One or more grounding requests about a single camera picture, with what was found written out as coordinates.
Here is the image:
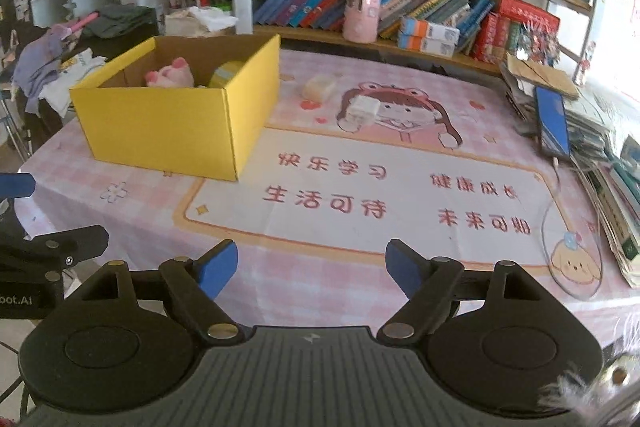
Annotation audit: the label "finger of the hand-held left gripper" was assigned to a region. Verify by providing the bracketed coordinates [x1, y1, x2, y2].
[0, 173, 37, 200]
[0, 224, 110, 270]

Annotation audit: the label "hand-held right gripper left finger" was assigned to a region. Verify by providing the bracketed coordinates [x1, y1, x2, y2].
[75, 239, 251, 345]

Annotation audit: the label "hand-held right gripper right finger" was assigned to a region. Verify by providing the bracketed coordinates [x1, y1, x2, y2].
[376, 238, 538, 344]

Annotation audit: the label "yellow cardboard box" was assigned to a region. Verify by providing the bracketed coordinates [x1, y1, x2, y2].
[69, 34, 282, 182]

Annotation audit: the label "pink cylinder container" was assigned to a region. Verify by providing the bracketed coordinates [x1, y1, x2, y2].
[342, 0, 383, 44]

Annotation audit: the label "pink printed tablecloth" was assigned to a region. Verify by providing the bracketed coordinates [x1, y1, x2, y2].
[17, 48, 640, 350]

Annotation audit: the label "purple garment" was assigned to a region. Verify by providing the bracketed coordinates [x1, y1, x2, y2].
[12, 26, 72, 116]

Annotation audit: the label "white printed shirt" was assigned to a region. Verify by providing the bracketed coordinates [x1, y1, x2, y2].
[39, 48, 109, 118]

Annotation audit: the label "white charger adapter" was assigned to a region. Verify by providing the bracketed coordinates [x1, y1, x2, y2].
[345, 94, 386, 128]

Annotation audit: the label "pink stick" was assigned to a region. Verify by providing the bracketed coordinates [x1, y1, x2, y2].
[65, 12, 100, 34]

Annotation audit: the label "pink pig plush toy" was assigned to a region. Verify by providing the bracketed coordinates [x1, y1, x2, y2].
[145, 58, 195, 88]

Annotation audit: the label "grey folded clothes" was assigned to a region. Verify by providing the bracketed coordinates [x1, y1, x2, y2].
[82, 4, 159, 40]

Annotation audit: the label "yellow tape roll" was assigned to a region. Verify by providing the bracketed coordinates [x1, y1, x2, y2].
[207, 62, 246, 88]

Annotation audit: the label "blue screen smartphone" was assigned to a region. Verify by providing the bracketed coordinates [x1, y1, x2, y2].
[534, 86, 572, 159]

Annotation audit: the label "stack of papers and books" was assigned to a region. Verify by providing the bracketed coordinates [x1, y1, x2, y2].
[500, 52, 640, 289]

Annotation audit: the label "orange and white box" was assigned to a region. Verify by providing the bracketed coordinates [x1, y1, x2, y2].
[401, 18, 461, 44]
[397, 32, 457, 58]

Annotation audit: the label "fluffy white fabric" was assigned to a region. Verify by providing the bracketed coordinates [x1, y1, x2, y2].
[539, 314, 640, 427]

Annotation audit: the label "cream box with tissue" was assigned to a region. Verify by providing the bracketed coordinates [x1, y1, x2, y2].
[164, 6, 239, 38]

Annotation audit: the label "red boxed book set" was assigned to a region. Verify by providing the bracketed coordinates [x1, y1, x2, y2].
[472, 0, 561, 66]

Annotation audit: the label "white charging cable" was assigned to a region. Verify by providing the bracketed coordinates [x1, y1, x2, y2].
[539, 156, 602, 304]

